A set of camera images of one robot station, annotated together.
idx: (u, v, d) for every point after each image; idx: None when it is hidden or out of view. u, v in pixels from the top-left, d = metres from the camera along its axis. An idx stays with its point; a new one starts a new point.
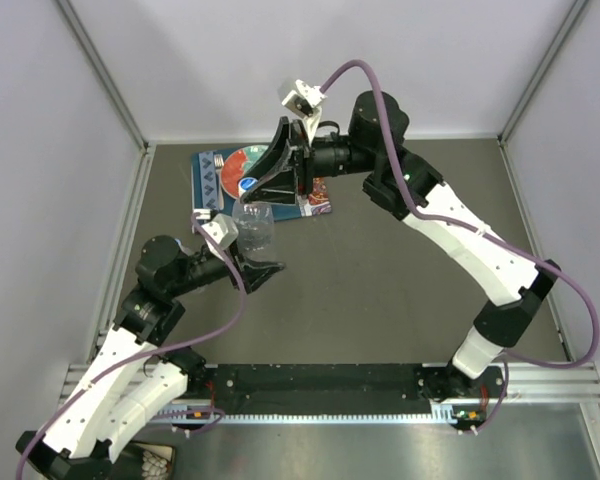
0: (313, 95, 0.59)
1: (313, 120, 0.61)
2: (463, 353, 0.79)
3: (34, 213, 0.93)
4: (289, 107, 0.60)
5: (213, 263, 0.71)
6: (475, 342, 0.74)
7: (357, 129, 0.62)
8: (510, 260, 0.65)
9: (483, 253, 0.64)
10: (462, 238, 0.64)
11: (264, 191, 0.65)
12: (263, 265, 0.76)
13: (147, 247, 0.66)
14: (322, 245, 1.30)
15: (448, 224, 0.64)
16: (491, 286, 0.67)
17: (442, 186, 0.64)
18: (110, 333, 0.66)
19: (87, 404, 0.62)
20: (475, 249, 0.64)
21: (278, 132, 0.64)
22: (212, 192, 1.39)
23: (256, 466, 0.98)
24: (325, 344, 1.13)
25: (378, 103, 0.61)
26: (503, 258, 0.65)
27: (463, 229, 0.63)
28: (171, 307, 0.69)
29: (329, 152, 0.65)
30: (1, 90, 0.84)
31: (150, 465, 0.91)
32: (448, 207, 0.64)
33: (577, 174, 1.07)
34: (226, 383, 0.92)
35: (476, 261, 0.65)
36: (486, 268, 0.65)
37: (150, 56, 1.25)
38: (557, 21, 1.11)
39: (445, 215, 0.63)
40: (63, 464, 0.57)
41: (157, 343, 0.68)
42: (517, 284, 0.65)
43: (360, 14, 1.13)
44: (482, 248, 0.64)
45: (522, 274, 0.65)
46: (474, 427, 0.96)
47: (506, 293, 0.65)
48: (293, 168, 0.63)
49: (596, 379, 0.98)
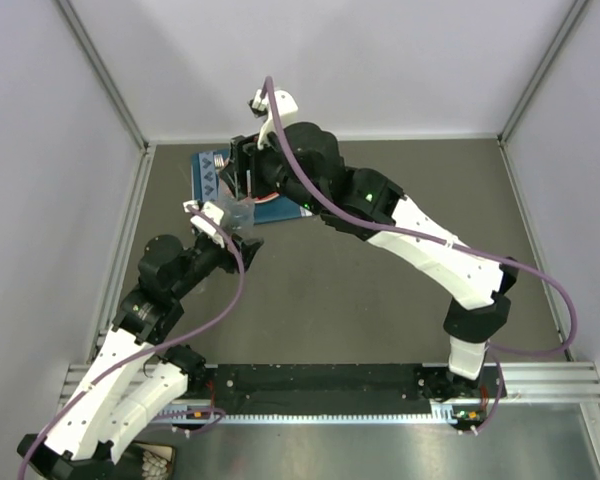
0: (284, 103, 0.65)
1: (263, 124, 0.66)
2: (456, 357, 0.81)
3: (34, 213, 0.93)
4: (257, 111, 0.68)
5: (208, 253, 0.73)
6: (457, 344, 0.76)
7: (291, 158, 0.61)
8: (477, 266, 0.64)
9: (452, 263, 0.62)
10: (431, 251, 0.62)
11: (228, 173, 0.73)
12: (250, 243, 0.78)
13: (150, 245, 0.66)
14: (322, 246, 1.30)
15: (417, 239, 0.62)
16: (462, 294, 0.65)
17: (405, 200, 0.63)
18: (110, 333, 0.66)
19: (89, 405, 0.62)
20: (445, 259, 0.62)
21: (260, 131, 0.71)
22: (212, 192, 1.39)
23: (256, 466, 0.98)
24: (325, 344, 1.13)
25: (303, 132, 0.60)
26: (471, 264, 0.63)
27: (431, 242, 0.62)
28: (171, 308, 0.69)
29: (270, 165, 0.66)
30: (0, 90, 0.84)
31: (150, 466, 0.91)
32: (414, 221, 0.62)
33: (576, 174, 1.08)
34: (226, 383, 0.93)
35: (446, 271, 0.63)
36: (457, 277, 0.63)
37: (151, 56, 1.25)
38: (557, 21, 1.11)
39: (413, 230, 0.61)
40: (66, 465, 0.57)
41: (156, 343, 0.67)
42: (488, 289, 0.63)
43: (360, 13, 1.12)
44: (451, 258, 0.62)
45: (489, 278, 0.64)
46: (474, 427, 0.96)
47: (479, 299, 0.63)
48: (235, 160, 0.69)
49: (596, 379, 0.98)
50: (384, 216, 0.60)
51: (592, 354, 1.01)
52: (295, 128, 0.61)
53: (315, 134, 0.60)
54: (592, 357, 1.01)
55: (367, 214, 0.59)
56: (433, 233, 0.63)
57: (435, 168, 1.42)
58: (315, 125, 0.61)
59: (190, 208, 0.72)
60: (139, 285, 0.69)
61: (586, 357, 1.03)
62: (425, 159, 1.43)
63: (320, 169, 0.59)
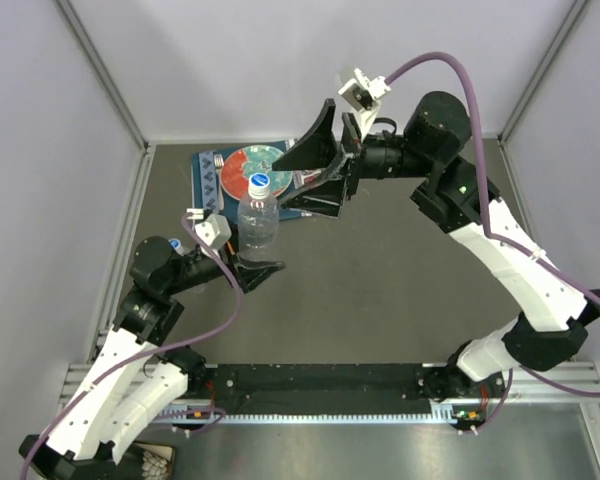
0: (377, 85, 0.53)
1: (370, 114, 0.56)
2: (472, 356, 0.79)
3: (34, 213, 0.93)
4: (346, 96, 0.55)
5: (209, 261, 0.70)
6: (491, 352, 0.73)
7: (418, 133, 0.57)
8: (560, 287, 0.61)
9: (533, 278, 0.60)
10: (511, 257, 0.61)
11: (304, 197, 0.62)
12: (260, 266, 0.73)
13: (139, 250, 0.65)
14: (323, 246, 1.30)
15: (502, 243, 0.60)
16: (538, 315, 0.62)
17: (498, 202, 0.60)
18: (111, 333, 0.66)
19: (90, 405, 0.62)
20: (527, 273, 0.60)
21: (324, 116, 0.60)
22: (212, 192, 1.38)
23: (256, 466, 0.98)
24: (325, 344, 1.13)
25: (444, 109, 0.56)
26: (553, 284, 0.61)
27: (516, 250, 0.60)
28: (170, 306, 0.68)
29: (381, 152, 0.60)
30: (0, 90, 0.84)
31: (150, 466, 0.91)
32: (503, 226, 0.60)
33: (576, 174, 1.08)
34: (226, 383, 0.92)
35: (523, 285, 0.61)
36: (534, 294, 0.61)
37: (151, 56, 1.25)
38: (557, 22, 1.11)
39: (501, 234, 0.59)
40: (68, 465, 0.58)
41: (157, 343, 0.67)
42: (566, 314, 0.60)
43: (359, 14, 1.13)
44: (533, 273, 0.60)
45: (572, 304, 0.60)
46: (474, 427, 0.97)
47: (551, 321, 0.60)
48: (343, 176, 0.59)
49: (596, 379, 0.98)
50: (475, 212, 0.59)
51: (592, 354, 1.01)
52: (440, 100, 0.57)
53: (460, 115, 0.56)
54: (593, 357, 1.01)
55: (456, 205, 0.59)
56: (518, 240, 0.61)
57: None
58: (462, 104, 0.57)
59: (183, 215, 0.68)
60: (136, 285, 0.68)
61: (587, 357, 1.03)
62: None
63: (447, 152, 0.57)
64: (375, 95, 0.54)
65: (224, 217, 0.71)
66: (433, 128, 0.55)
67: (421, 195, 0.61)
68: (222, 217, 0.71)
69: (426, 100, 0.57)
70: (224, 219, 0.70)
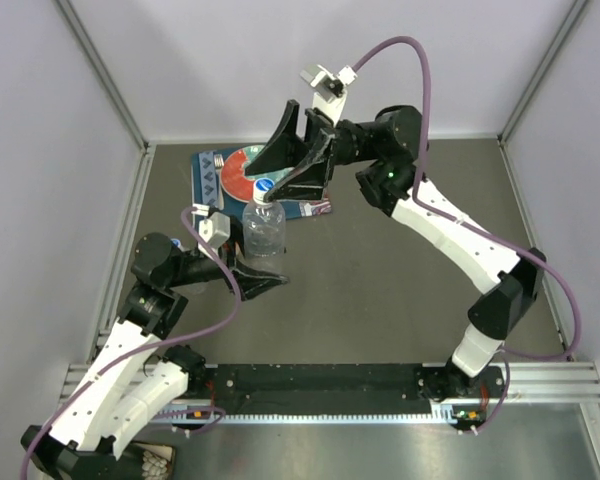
0: (346, 74, 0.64)
1: (340, 100, 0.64)
2: (463, 350, 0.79)
3: (34, 213, 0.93)
4: (319, 87, 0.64)
5: (209, 262, 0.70)
6: (472, 338, 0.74)
7: (384, 139, 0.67)
8: (490, 246, 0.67)
9: (462, 240, 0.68)
10: (440, 225, 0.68)
11: (290, 187, 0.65)
12: (262, 276, 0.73)
13: (139, 248, 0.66)
14: (323, 245, 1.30)
15: (429, 213, 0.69)
16: (477, 275, 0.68)
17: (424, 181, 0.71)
18: (117, 326, 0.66)
19: (94, 397, 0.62)
20: (455, 236, 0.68)
21: (289, 115, 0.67)
22: (212, 192, 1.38)
23: (256, 466, 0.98)
24: (326, 343, 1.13)
25: (410, 124, 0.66)
26: (482, 244, 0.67)
27: (443, 218, 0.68)
28: (174, 299, 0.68)
29: (348, 146, 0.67)
30: (0, 89, 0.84)
31: (150, 466, 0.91)
32: (429, 199, 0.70)
33: (576, 174, 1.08)
34: (226, 383, 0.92)
35: (457, 248, 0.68)
36: (466, 254, 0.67)
37: (151, 56, 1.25)
38: (557, 22, 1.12)
39: (428, 204, 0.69)
40: (71, 455, 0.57)
41: (161, 335, 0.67)
42: (495, 268, 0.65)
43: (360, 14, 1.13)
44: (461, 236, 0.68)
45: (503, 259, 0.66)
46: (475, 427, 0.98)
47: (487, 278, 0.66)
48: (325, 159, 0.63)
49: (596, 379, 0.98)
50: (400, 191, 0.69)
51: (592, 354, 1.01)
52: (410, 116, 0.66)
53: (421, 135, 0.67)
54: (593, 357, 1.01)
55: (387, 191, 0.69)
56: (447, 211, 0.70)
57: (435, 168, 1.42)
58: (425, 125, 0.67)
59: (183, 212, 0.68)
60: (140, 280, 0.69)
61: (587, 357, 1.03)
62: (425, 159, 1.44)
63: (399, 161, 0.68)
64: (345, 81, 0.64)
65: (226, 216, 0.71)
66: (398, 144, 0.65)
67: (366, 182, 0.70)
68: (224, 216, 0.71)
69: (399, 114, 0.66)
70: (226, 218, 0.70)
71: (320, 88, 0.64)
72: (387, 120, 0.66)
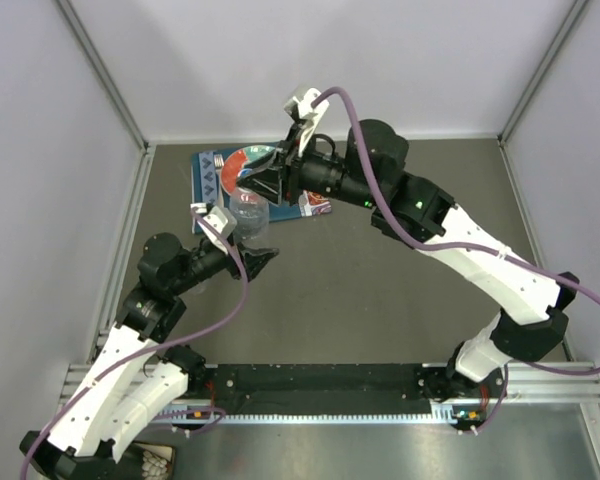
0: (304, 104, 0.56)
1: (306, 132, 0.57)
2: (468, 359, 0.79)
3: (34, 213, 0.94)
4: (288, 109, 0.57)
5: (212, 256, 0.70)
6: (484, 351, 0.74)
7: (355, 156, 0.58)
8: (532, 279, 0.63)
9: (506, 276, 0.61)
10: (482, 261, 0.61)
11: (255, 182, 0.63)
12: (257, 253, 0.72)
13: (148, 245, 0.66)
14: (322, 246, 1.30)
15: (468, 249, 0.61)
16: (517, 309, 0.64)
17: (455, 208, 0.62)
18: (113, 330, 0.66)
19: (92, 401, 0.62)
20: (498, 271, 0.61)
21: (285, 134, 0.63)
22: (213, 192, 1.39)
23: (256, 466, 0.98)
24: (325, 344, 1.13)
25: (373, 130, 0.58)
26: (525, 277, 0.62)
27: (483, 252, 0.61)
28: (174, 303, 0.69)
29: (321, 171, 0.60)
30: (0, 88, 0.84)
31: (150, 466, 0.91)
32: (465, 231, 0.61)
33: (576, 174, 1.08)
34: (226, 383, 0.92)
35: (498, 284, 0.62)
36: (510, 290, 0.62)
37: (151, 57, 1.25)
38: (558, 21, 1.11)
39: (463, 240, 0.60)
40: (69, 461, 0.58)
41: (159, 339, 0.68)
42: (542, 304, 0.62)
43: (359, 14, 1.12)
44: (503, 270, 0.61)
45: (546, 292, 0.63)
46: (474, 427, 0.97)
47: (531, 313, 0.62)
48: (278, 171, 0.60)
49: (596, 379, 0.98)
50: (436, 224, 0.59)
51: (592, 354, 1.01)
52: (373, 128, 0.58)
53: (389, 136, 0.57)
54: (593, 357, 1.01)
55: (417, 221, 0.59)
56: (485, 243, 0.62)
57: (435, 168, 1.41)
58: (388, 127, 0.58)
59: (191, 212, 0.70)
60: (140, 283, 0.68)
61: (586, 357, 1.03)
62: (423, 160, 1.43)
63: (387, 174, 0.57)
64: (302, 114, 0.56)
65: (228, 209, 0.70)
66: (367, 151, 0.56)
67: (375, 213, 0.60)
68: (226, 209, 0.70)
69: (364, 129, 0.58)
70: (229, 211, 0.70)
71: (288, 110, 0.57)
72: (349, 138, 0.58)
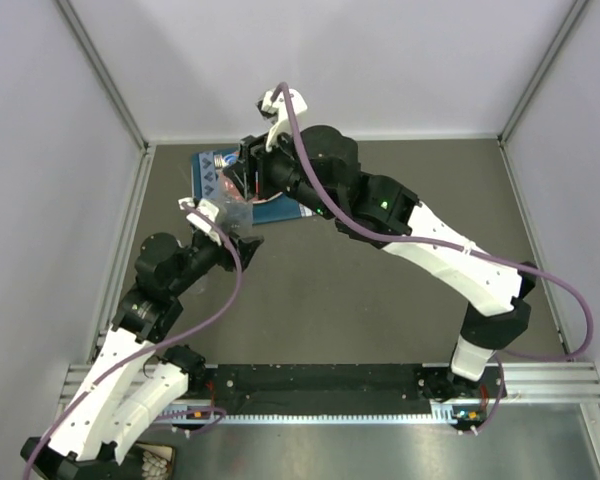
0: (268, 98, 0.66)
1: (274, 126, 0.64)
2: (462, 360, 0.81)
3: (35, 213, 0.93)
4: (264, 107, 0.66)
5: (206, 251, 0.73)
6: (468, 348, 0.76)
7: None
8: (496, 272, 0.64)
9: (470, 270, 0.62)
10: (448, 258, 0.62)
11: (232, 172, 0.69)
12: (248, 240, 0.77)
13: (145, 245, 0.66)
14: (322, 246, 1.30)
15: (435, 246, 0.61)
16: (482, 301, 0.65)
17: (420, 207, 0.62)
18: (110, 333, 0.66)
19: (91, 405, 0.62)
20: (463, 267, 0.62)
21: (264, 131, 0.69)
22: (213, 192, 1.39)
23: (256, 466, 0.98)
24: (325, 344, 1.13)
25: (322, 134, 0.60)
26: (489, 271, 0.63)
27: (449, 249, 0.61)
28: (171, 304, 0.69)
29: (283, 169, 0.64)
30: (0, 88, 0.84)
31: (151, 466, 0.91)
32: (430, 229, 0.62)
33: (576, 174, 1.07)
34: (226, 383, 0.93)
35: (464, 279, 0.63)
36: (476, 284, 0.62)
37: (150, 56, 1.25)
38: (558, 21, 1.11)
39: (429, 237, 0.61)
40: (71, 466, 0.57)
41: (157, 341, 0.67)
42: (507, 296, 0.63)
43: (359, 14, 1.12)
44: (468, 265, 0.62)
45: (509, 284, 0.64)
46: (474, 427, 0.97)
47: (498, 305, 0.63)
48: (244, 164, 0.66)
49: (596, 379, 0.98)
50: (401, 224, 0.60)
51: (592, 354, 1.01)
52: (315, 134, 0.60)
53: (337, 140, 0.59)
54: (593, 357, 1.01)
55: (381, 222, 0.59)
56: (450, 239, 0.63)
57: (435, 169, 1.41)
58: (335, 130, 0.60)
59: (181, 202, 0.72)
60: (136, 285, 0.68)
61: (587, 357, 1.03)
62: (423, 160, 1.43)
63: (342, 177, 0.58)
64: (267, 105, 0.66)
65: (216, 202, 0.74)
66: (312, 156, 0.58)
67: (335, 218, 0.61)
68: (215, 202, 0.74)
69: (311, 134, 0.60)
70: (215, 204, 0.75)
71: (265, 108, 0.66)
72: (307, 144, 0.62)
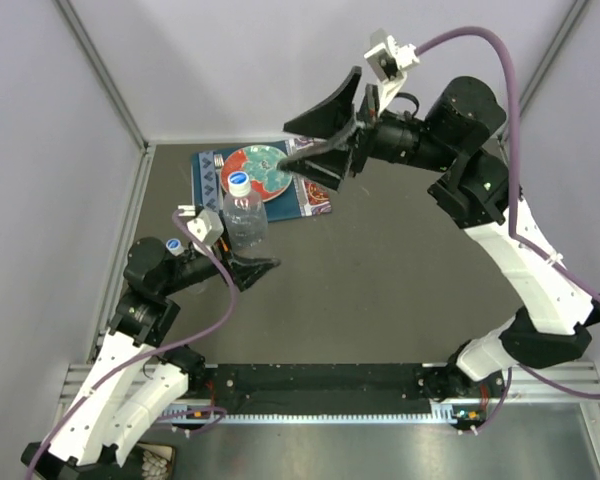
0: (404, 54, 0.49)
1: (393, 86, 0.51)
2: (469, 355, 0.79)
3: (34, 213, 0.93)
4: (372, 60, 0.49)
5: (202, 261, 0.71)
6: (488, 351, 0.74)
7: (442, 120, 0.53)
8: (570, 292, 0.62)
9: (547, 282, 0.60)
10: (530, 262, 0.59)
11: (306, 164, 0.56)
12: (254, 262, 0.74)
13: (131, 251, 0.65)
14: (322, 246, 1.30)
15: (520, 245, 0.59)
16: (544, 318, 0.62)
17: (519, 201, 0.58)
18: (108, 337, 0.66)
19: (90, 410, 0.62)
20: (541, 276, 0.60)
21: (350, 84, 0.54)
22: (213, 192, 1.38)
23: (257, 466, 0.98)
24: (325, 344, 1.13)
25: (461, 88, 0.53)
26: (564, 289, 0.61)
27: (534, 254, 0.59)
28: (166, 306, 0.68)
29: (396, 134, 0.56)
30: None
31: (150, 465, 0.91)
32: (524, 227, 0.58)
33: (576, 174, 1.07)
34: (226, 383, 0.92)
35: (536, 288, 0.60)
36: (546, 298, 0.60)
37: (150, 55, 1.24)
38: (558, 20, 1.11)
39: (522, 235, 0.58)
40: (72, 471, 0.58)
41: (155, 344, 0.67)
42: (573, 319, 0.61)
43: (359, 14, 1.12)
44: (546, 277, 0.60)
45: (577, 309, 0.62)
46: (475, 427, 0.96)
47: (559, 326, 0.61)
48: (349, 146, 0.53)
49: (596, 379, 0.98)
50: (497, 210, 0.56)
51: (592, 354, 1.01)
52: (468, 87, 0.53)
53: (492, 103, 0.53)
54: (593, 357, 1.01)
55: (480, 201, 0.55)
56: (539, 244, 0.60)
57: None
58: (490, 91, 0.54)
59: (175, 210, 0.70)
60: (130, 288, 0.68)
61: (587, 357, 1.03)
62: None
63: (473, 143, 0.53)
64: (401, 65, 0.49)
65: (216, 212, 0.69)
66: (462, 117, 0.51)
67: (443, 185, 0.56)
68: (214, 212, 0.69)
69: (453, 87, 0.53)
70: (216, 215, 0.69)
71: (373, 62, 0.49)
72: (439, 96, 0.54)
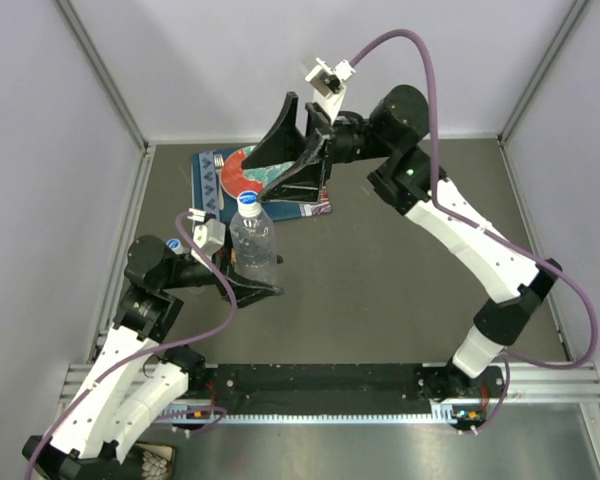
0: (343, 69, 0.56)
1: (338, 97, 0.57)
2: (463, 351, 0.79)
3: (34, 213, 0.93)
4: (314, 80, 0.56)
5: (203, 267, 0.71)
6: (474, 338, 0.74)
7: (383, 123, 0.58)
8: (510, 256, 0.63)
9: (481, 248, 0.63)
10: (461, 232, 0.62)
11: (284, 187, 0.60)
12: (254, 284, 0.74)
13: (132, 250, 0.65)
14: (322, 246, 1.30)
15: (450, 218, 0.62)
16: (492, 284, 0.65)
17: (445, 181, 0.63)
18: (111, 332, 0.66)
19: (94, 404, 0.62)
20: (475, 243, 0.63)
21: (290, 107, 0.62)
22: (212, 192, 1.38)
23: (257, 466, 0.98)
24: (324, 344, 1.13)
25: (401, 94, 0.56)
26: (503, 254, 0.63)
27: (464, 224, 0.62)
28: (169, 302, 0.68)
29: (346, 139, 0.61)
30: None
31: (150, 465, 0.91)
32: (450, 202, 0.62)
33: (576, 174, 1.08)
34: (226, 383, 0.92)
35: (474, 256, 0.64)
36: (486, 264, 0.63)
37: (150, 55, 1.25)
38: (558, 21, 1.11)
39: (448, 208, 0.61)
40: (73, 464, 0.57)
41: (159, 339, 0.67)
42: (515, 280, 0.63)
43: (360, 14, 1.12)
44: (480, 243, 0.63)
45: (521, 271, 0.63)
46: (474, 427, 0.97)
47: (503, 288, 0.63)
48: (320, 159, 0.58)
49: (596, 379, 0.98)
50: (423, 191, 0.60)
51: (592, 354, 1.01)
52: (407, 94, 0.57)
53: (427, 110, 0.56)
54: (593, 357, 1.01)
55: (405, 187, 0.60)
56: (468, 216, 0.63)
57: None
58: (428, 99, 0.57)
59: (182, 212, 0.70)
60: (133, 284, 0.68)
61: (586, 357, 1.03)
62: None
63: (405, 144, 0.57)
64: (341, 78, 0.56)
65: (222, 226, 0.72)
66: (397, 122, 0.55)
67: (379, 178, 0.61)
68: (221, 225, 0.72)
69: (393, 93, 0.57)
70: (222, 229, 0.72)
71: (316, 81, 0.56)
72: (381, 102, 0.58)
